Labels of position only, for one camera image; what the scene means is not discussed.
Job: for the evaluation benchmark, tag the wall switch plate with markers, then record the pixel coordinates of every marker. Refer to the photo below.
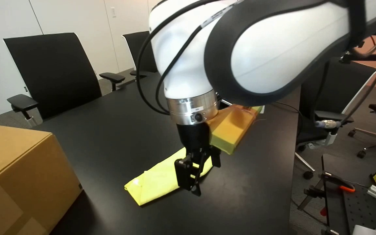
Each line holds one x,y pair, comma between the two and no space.
113,12

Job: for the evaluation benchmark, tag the cardboard box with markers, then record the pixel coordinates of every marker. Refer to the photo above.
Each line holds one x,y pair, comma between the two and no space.
18,182

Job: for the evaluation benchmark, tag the yellow cloth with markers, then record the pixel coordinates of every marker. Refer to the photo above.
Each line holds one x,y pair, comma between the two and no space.
157,182

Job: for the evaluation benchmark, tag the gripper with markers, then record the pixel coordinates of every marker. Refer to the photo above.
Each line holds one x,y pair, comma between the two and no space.
194,137

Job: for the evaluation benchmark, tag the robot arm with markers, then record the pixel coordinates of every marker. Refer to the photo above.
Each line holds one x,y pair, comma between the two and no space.
273,49

